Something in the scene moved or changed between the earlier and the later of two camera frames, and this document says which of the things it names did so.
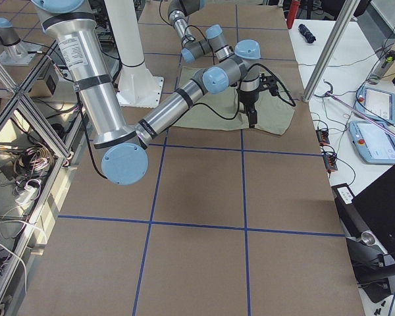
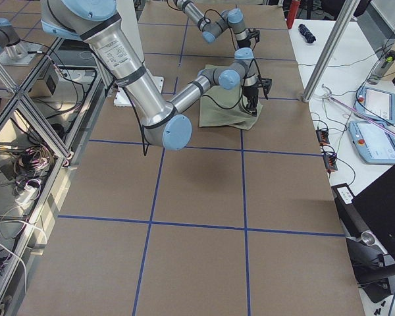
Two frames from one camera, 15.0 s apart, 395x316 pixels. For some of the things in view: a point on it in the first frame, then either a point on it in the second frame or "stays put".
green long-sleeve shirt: x=187 y=74 → x=220 y=107
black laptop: x=384 y=207 stays put
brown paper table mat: x=220 y=222 stays put
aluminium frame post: x=330 y=50 stays put
